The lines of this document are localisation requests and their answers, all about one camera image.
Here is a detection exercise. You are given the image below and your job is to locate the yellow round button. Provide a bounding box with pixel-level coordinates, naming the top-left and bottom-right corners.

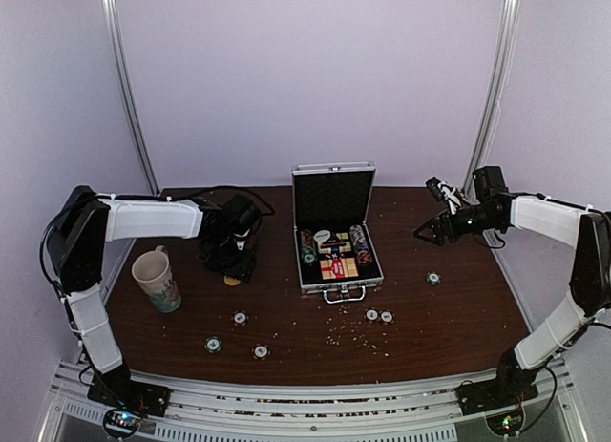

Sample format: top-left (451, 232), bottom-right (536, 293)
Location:
top-left (223, 276), bottom-right (242, 287)

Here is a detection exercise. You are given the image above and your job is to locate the left aluminium frame post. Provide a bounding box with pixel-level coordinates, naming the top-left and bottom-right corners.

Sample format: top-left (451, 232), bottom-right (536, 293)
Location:
top-left (101, 0), bottom-right (160, 194)

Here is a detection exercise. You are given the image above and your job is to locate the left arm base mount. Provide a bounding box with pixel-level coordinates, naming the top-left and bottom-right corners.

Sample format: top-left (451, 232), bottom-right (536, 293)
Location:
top-left (87, 382), bottom-right (171, 440)

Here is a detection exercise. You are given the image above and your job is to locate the green poker chip right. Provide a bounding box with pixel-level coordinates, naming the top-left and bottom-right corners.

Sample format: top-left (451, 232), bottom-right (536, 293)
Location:
top-left (426, 272), bottom-right (441, 285)

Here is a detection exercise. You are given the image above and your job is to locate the green poker chip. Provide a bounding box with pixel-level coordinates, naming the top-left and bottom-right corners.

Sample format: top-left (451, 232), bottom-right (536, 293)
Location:
top-left (426, 272), bottom-right (441, 285)
top-left (204, 336), bottom-right (223, 354)

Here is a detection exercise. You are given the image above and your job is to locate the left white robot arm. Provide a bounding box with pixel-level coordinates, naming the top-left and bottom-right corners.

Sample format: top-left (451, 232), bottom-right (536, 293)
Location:
top-left (39, 185), bottom-right (275, 408)

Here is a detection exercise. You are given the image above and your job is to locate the aluminium frame post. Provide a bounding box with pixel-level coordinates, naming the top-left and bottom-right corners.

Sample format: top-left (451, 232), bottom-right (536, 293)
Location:
top-left (101, 0), bottom-right (160, 194)
top-left (464, 0), bottom-right (520, 189)

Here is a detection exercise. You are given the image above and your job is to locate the black poker chip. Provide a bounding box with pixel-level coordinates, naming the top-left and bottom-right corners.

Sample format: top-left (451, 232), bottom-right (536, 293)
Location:
top-left (232, 311), bottom-right (249, 326)
top-left (252, 344), bottom-right (270, 360)

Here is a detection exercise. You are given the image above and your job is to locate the right aluminium frame post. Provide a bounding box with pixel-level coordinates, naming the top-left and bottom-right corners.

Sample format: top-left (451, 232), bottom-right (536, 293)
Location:
top-left (464, 0), bottom-right (520, 189)

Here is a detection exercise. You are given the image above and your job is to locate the aluminium poker case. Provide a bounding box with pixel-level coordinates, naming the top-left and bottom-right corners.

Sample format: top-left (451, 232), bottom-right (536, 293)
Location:
top-left (291, 161), bottom-right (384, 305)

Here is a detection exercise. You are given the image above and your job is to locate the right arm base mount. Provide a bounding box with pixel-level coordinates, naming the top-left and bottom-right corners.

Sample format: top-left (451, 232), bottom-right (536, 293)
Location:
top-left (455, 378), bottom-right (538, 438)

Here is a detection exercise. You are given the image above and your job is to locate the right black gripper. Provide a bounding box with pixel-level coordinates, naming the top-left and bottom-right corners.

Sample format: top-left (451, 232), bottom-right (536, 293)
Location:
top-left (413, 202), bottom-right (499, 246)

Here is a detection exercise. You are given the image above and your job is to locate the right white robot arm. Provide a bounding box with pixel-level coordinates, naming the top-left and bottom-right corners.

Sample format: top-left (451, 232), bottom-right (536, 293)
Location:
top-left (409, 192), bottom-right (610, 406)

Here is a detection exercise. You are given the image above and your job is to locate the aluminium front rail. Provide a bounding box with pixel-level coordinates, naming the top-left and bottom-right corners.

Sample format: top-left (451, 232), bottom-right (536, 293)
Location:
top-left (33, 360), bottom-right (595, 441)

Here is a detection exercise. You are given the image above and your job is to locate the brown chip stack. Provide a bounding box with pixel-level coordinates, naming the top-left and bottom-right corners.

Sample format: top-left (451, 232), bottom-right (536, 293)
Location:
top-left (300, 229), bottom-right (316, 249)

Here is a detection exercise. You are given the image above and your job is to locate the black triangular all-in button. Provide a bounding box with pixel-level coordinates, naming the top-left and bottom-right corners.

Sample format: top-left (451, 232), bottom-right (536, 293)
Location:
top-left (318, 240), bottom-right (351, 254)

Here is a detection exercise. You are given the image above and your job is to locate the white poker chip right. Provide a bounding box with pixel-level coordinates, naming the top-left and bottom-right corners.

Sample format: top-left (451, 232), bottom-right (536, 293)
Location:
top-left (366, 308), bottom-right (379, 322)

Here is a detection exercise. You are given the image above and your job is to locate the red Texas Hold'em card box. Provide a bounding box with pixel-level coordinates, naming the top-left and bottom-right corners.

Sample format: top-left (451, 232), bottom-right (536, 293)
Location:
top-left (320, 258), bottom-right (359, 280)

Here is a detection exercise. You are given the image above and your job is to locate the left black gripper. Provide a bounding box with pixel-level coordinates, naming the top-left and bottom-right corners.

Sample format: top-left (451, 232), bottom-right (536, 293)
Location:
top-left (203, 235), bottom-right (258, 283)

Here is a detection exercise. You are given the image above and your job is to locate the white dealer button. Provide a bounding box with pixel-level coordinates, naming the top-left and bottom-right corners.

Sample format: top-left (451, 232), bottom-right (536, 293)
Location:
top-left (313, 229), bottom-right (331, 243)

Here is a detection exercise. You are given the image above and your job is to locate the black poker chip left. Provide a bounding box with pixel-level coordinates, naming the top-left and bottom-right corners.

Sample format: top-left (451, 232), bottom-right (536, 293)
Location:
top-left (232, 311), bottom-right (249, 326)

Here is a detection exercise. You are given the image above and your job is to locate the black poker chip front centre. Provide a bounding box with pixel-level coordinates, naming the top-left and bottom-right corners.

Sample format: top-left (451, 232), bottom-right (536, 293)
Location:
top-left (252, 344), bottom-right (270, 360)

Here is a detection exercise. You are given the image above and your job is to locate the green poker chip front left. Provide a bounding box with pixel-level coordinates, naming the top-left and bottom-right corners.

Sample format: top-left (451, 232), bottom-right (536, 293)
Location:
top-left (204, 336), bottom-right (223, 354)

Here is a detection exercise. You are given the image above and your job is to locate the orange poker chip right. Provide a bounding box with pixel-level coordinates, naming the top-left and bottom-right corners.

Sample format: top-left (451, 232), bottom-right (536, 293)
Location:
top-left (379, 310), bottom-right (395, 325)

